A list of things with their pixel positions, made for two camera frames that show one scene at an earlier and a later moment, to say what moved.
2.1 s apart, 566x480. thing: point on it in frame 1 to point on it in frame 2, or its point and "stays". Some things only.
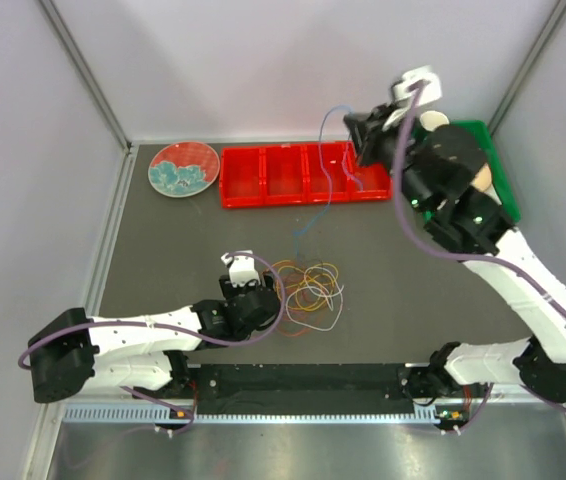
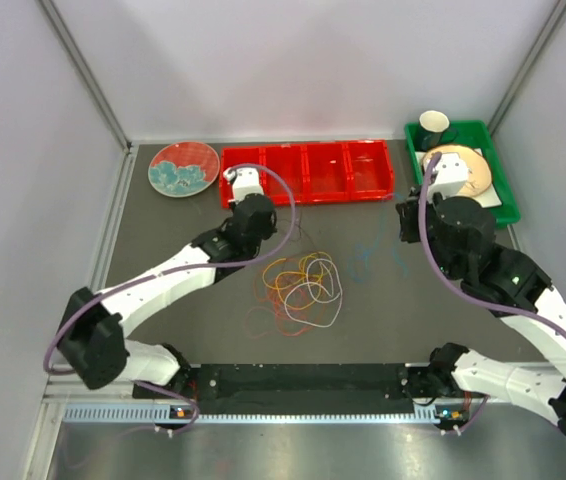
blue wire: (326, 212) to (366, 255)
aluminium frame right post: (556, 14) stays
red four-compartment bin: (299, 173) stays
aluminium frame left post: (84, 72) stays
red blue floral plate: (181, 169) stays
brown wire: (316, 309) to (301, 233)
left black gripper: (230, 291) to (270, 230)
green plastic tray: (500, 184) stays
